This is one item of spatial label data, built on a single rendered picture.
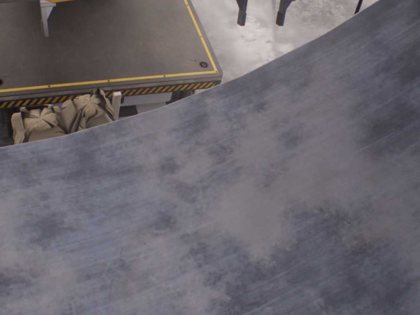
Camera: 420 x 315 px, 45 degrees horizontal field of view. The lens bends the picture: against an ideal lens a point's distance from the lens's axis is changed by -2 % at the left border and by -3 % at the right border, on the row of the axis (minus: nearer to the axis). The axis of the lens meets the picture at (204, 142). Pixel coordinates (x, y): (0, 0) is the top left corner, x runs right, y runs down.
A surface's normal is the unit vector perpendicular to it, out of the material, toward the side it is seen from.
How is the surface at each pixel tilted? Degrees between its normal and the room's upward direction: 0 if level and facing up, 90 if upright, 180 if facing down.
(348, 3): 0
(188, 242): 5
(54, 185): 5
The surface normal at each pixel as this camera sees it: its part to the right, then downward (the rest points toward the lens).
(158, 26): 0.22, -0.59
